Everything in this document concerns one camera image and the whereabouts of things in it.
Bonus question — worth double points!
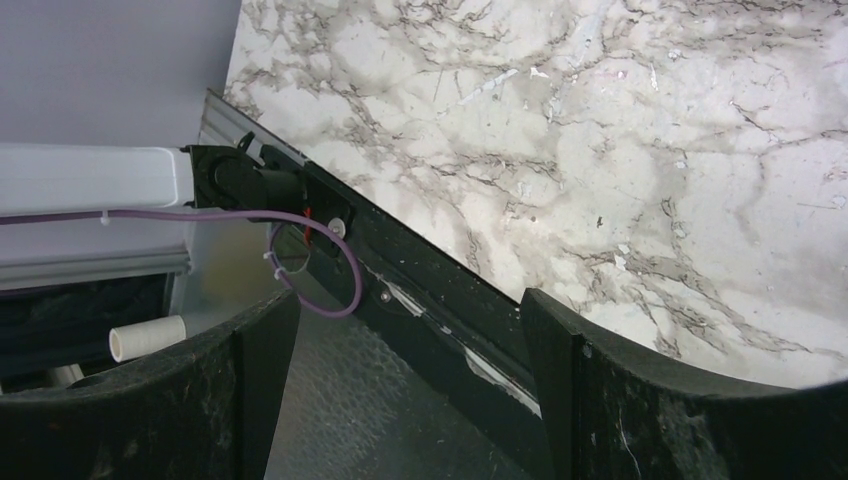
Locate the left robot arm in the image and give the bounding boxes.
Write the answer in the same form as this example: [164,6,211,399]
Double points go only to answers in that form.
[1,143,307,298]

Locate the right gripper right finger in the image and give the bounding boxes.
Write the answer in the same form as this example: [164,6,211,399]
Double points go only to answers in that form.
[520,289,847,479]

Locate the aluminium frame rail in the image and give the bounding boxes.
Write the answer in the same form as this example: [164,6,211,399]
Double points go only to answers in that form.
[197,89,308,170]

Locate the white plastic pipe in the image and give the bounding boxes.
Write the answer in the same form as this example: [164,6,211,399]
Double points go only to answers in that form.
[108,315,187,363]

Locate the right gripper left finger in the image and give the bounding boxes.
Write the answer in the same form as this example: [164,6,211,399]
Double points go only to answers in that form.
[1,293,300,479]

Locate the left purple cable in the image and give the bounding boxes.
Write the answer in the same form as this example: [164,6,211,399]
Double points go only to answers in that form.
[0,208,364,319]

